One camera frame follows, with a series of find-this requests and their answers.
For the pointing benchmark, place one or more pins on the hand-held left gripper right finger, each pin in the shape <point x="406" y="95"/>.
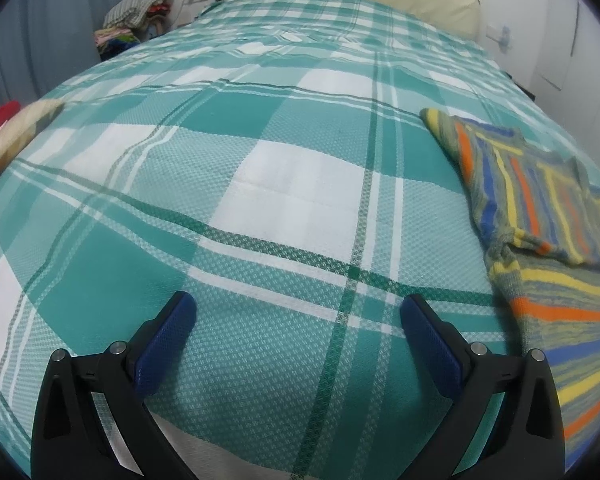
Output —
<point x="432" y="345"/>

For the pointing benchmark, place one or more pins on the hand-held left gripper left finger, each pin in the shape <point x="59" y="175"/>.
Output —
<point x="162" y="345"/>

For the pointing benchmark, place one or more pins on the striped knit sweater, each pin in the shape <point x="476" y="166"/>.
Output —
<point x="530" y="200"/>

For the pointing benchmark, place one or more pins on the pile of colourful clothes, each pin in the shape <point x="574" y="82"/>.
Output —
<point x="122" y="37"/>

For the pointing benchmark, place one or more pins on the teal plaid bed sheet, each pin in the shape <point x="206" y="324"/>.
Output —
<point x="280" y="185"/>

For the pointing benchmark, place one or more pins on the beige patterned folded cloth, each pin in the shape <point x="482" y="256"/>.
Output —
<point x="15" y="135"/>

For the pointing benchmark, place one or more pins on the white wardrobe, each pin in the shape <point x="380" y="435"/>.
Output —
<point x="570" y="50"/>

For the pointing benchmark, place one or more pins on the blue curtain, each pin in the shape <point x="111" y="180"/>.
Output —
<point x="45" y="25"/>

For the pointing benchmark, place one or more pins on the grey striped cloth bundle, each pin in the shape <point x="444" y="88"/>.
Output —
<point x="137" y="5"/>

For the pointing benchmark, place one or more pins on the white wall socket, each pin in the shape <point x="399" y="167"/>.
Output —
<point x="494" y="32"/>

